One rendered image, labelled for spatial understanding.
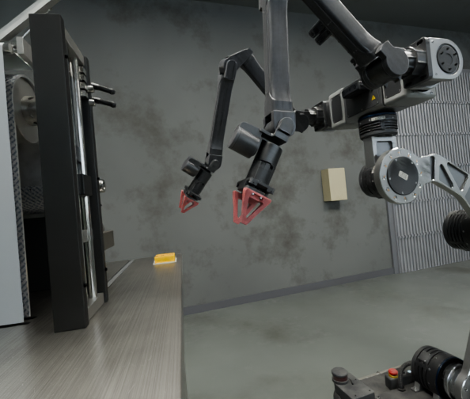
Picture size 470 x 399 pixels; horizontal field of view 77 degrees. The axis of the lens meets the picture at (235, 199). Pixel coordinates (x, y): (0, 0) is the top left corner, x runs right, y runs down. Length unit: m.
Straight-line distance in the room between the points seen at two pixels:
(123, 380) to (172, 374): 0.05
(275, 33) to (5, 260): 0.76
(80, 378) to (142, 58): 3.27
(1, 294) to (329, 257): 3.48
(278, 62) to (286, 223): 2.85
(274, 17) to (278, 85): 0.17
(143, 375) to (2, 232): 0.42
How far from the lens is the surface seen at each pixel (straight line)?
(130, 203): 3.14
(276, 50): 0.81
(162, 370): 0.41
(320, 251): 3.77
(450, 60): 1.15
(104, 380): 0.42
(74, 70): 0.74
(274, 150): 0.71
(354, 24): 0.97
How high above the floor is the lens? 1.08
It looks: 1 degrees up
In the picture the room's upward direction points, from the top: 5 degrees counter-clockwise
